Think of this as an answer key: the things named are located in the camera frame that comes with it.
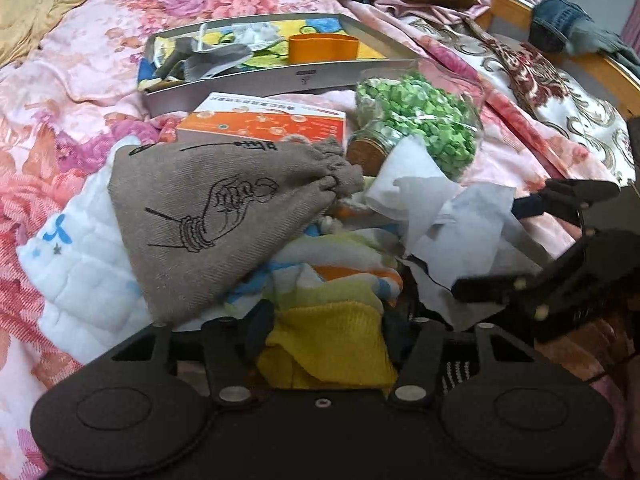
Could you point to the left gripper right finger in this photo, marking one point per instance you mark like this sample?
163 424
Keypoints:
415 350

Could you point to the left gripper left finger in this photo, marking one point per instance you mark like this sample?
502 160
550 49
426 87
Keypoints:
227 369

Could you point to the striped colourful sock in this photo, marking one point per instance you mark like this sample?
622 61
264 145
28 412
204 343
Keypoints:
329 292

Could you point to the grey drawstring pouch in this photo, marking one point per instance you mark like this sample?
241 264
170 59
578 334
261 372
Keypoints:
196 218

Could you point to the white quilted cloth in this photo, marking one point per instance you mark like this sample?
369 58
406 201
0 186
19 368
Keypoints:
77 262

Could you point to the grey face mask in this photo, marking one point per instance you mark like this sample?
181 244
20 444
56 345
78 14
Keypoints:
199 63

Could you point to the white face mask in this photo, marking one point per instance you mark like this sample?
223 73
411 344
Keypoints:
253 37

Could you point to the white tissue paper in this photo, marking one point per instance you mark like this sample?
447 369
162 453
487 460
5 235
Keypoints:
451 232

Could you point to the cream baroque patterned cloth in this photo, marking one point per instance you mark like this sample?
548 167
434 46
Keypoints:
547 93

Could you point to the glass jar with cork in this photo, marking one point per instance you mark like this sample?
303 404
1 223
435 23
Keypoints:
369 148

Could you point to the bag of green paper stars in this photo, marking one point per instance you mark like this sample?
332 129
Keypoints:
438 108

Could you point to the orange white medicine box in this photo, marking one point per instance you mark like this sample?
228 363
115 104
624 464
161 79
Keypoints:
236 117

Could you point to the blue jeans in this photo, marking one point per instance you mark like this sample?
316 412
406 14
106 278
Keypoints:
560 26

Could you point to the pink floral bedsheet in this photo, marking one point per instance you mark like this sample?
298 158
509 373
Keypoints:
66 105

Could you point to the orange plastic cup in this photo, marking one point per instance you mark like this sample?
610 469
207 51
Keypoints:
322 48

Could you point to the grey tray with frog picture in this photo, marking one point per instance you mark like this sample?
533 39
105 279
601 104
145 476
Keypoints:
268 71

